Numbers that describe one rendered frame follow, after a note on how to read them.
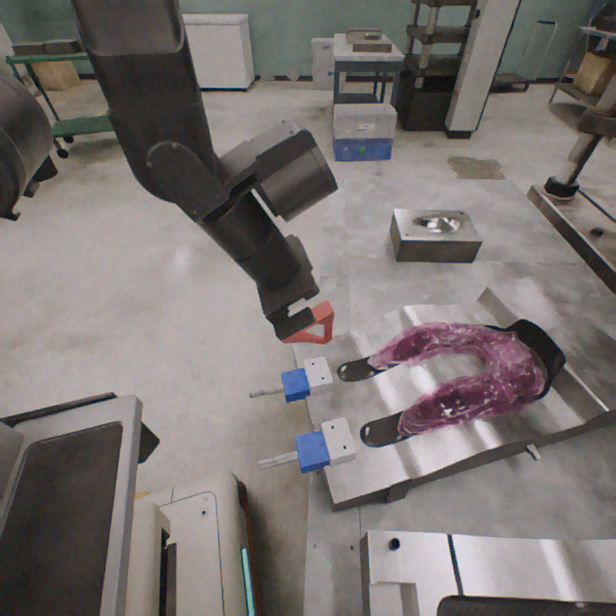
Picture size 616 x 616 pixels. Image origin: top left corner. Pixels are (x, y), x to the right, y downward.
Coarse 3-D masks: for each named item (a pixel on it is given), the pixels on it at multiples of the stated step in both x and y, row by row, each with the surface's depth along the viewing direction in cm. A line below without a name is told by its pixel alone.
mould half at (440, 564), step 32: (384, 544) 33; (416, 544) 33; (448, 544) 33; (480, 544) 34; (512, 544) 34; (544, 544) 34; (576, 544) 33; (608, 544) 32; (384, 576) 31; (416, 576) 31; (448, 576) 31; (480, 576) 32; (512, 576) 32; (544, 576) 32; (576, 576) 32; (608, 576) 31
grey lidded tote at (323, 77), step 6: (312, 66) 521; (312, 72) 522; (318, 72) 521; (324, 72) 520; (330, 72) 519; (342, 72) 517; (318, 78) 527; (324, 78) 526; (330, 78) 525; (342, 78) 524; (318, 84) 534; (324, 84) 533; (330, 84) 532; (342, 84) 530; (324, 90) 540; (330, 90) 539; (342, 90) 537
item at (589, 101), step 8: (584, 32) 410; (592, 32) 395; (600, 32) 381; (608, 32) 378; (576, 48) 433; (568, 64) 446; (560, 80) 460; (560, 88) 453; (568, 88) 444; (552, 96) 475; (576, 96) 416; (584, 96) 415; (592, 96) 415; (600, 96) 415; (584, 104) 400; (592, 104) 388; (608, 144) 354
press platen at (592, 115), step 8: (584, 112) 94; (592, 112) 92; (600, 112) 91; (608, 112) 90; (584, 120) 94; (592, 120) 92; (600, 120) 90; (608, 120) 89; (584, 128) 94; (592, 128) 92; (600, 128) 91; (608, 128) 90; (608, 136) 90
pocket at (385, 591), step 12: (372, 588) 32; (384, 588) 33; (396, 588) 33; (408, 588) 33; (372, 600) 31; (384, 600) 32; (396, 600) 32; (408, 600) 32; (372, 612) 31; (384, 612) 32; (396, 612) 32; (408, 612) 32
